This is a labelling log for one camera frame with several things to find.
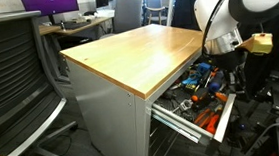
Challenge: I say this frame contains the gray metal tool drawer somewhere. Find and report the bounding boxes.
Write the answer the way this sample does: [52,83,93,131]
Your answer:
[146,52,241,149]

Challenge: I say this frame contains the blue and black screwdriver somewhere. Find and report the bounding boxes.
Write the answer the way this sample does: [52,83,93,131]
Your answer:
[207,70,226,94]

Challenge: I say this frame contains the orange screwdriver handle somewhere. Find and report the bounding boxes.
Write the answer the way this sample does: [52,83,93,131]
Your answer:
[214,90,230,104]

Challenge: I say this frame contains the silver adjustable wrench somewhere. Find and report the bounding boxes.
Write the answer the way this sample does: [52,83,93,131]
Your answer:
[170,98,194,115]

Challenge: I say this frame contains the yellow wrist camera mount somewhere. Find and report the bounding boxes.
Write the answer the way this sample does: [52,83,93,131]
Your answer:
[235,31,275,57]

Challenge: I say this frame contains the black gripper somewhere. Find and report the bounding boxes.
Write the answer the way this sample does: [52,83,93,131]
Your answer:
[211,50,249,98]

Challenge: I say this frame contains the black tool handle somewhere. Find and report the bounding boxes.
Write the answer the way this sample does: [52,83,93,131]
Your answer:
[190,97,214,112]

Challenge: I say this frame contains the gray upholstered chair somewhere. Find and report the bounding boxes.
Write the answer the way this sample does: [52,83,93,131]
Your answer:
[96,0,146,40]

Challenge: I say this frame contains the gray cable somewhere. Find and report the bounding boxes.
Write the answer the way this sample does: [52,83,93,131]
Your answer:
[247,122,279,154]

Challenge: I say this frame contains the wooden office desk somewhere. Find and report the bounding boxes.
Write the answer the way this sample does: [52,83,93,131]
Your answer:
[38,15,115,40]

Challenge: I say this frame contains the black curtain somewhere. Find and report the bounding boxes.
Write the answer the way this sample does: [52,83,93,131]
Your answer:
[169,0,279,89]

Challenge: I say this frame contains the gray cabinet with wooden top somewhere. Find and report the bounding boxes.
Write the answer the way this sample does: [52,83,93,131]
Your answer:
[58,19,214,156]

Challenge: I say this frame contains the black mesh office chair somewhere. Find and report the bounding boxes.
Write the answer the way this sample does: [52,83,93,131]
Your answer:
[0,7,81,156]

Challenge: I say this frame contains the white pole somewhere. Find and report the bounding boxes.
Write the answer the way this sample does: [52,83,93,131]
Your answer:
[163,0,181,28]

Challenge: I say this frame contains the orange and black stubby screwdriver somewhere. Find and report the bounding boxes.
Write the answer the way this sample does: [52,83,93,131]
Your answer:
[190,87,213,104]

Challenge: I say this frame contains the blue plastic block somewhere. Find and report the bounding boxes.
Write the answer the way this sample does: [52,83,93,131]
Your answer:
[197,61,213,74]

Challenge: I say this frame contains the black keyboard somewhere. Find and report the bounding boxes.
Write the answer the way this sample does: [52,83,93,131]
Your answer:
[62,20,91,31]

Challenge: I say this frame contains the wooden frame chair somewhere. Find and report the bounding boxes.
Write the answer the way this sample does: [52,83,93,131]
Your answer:
[143,0,173,27]

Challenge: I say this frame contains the blue handled scissors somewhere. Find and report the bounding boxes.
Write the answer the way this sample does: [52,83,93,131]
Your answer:
[180,71,203,88]

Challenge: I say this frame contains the purple screen monitor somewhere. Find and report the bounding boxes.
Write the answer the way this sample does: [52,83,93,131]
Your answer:
[19,0,80,19]

